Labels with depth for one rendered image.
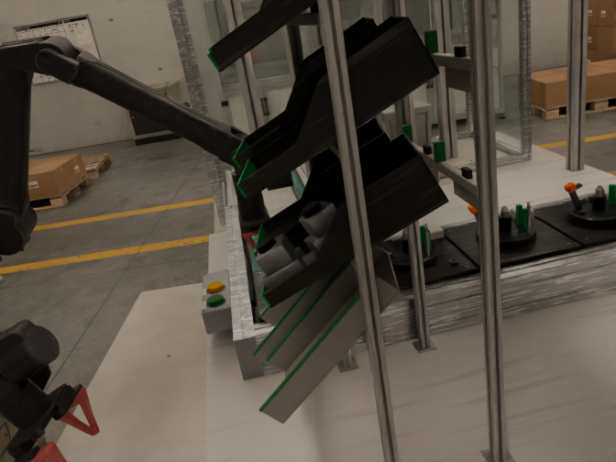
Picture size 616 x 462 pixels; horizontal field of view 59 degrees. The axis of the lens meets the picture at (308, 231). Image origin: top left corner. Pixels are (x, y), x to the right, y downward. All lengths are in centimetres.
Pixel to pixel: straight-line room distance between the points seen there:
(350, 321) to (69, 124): 946
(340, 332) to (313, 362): 6
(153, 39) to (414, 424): 877
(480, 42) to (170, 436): 86
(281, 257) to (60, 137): 953
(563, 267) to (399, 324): 38
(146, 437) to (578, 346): 86
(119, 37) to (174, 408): 866
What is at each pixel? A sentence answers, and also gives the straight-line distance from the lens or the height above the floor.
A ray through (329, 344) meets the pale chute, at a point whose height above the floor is 112.
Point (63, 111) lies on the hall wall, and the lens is 1008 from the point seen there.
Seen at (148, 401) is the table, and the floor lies 86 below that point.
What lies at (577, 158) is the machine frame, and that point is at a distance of 222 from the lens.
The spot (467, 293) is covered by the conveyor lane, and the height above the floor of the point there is 94.
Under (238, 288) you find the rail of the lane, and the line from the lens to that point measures 137.
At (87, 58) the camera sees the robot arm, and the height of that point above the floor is 154.
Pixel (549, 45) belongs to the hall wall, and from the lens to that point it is 1000.
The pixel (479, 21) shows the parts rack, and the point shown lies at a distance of 68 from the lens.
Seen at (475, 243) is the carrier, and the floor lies 97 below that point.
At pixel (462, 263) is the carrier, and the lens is 130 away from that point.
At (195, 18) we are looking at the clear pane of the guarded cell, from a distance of 248.
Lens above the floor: 156
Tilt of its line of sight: 22 degrees down
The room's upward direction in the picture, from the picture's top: 10 degrees counter-clockwise
